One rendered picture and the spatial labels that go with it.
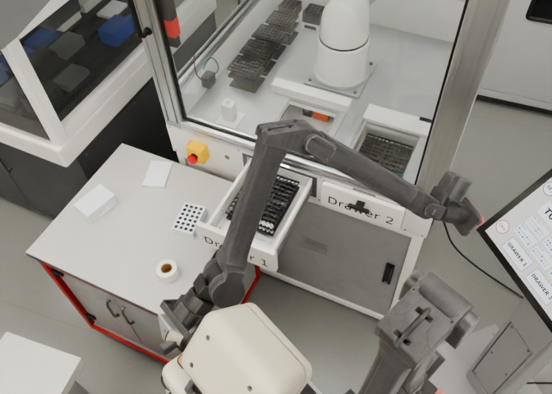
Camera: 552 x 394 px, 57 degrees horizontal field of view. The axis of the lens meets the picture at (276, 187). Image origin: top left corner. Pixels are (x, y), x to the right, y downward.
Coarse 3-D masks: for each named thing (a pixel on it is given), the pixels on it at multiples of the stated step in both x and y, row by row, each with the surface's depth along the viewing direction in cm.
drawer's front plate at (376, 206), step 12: (324, 192) 178; (336, 192) 175; (348, 192) 172; (336, 204) 180; (372, 204) 171; (384, 204) 169; (360, 216) 179; (372, 216) 176; (384, 216) 173; (396, 216) 170; (396, 228) 175
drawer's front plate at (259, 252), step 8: (200, 224) 166; (200, 232) 169; (208, 232) 167; (216, 232) 164; (224, 232) 164; (200, 240) 173; (208, 240) 171; (216, 240) 168; (216, 248) 173; (256, 248) 160; (264, 248) 160; (248, 256) 167; (256, 256) 164; (264, 256) 161; (272, 256) 159; (256, 264) 168; (272, 264) 163
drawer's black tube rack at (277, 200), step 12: (276, 180) 181; (288, 180) 181; (276, 192) 177; (288, 192) 177; (276, 204) 177; (288, 204) 177; (228, 216) 176; (264, 216) 171; (276, 216) 171; (276, 228) 171
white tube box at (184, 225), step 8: (184, 208) 187; (192, 208) 187; (200, 208) 187; (184, 216) 185; (192, 216) 186; (200, 216) 184; (176, 224) 183; (184, 224) 182; (192, 224) 182; (176, 232) 183; (184, 232) 181; (192, 232) 180
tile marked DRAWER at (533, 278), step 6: (534, 270) 142; (528, 276) 143; (534, 276) 142; (540, 276) 141; (528, 282) 143; (534, 282) 142; (540, 282) 141; (546, 282) 139; (534, 288) 142; (540, 288) 140; (546, 288) 139; (540, 294) 140; (546, 294) 139; (546, 300) 139
